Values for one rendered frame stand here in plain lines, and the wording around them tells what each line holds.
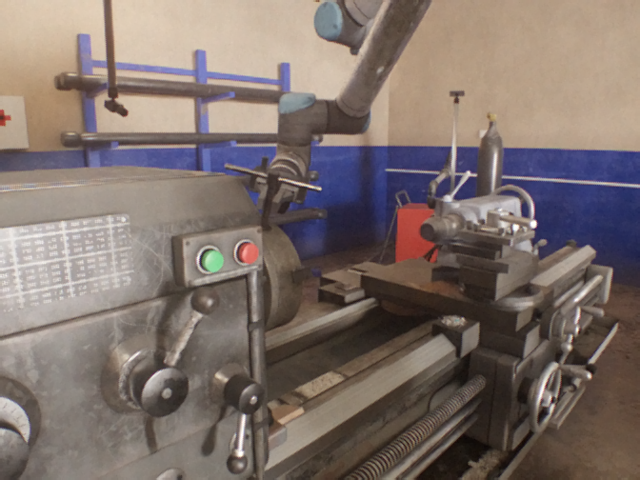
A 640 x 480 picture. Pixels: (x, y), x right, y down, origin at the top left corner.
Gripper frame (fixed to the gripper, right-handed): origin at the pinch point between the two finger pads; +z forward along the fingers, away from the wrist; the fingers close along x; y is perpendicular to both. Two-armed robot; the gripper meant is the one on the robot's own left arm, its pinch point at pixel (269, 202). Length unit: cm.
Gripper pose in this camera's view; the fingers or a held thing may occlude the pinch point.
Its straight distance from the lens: 94.8
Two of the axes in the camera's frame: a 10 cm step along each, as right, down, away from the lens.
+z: -1.2, 4.5, -8.8
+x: 9.7, 2.6, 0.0
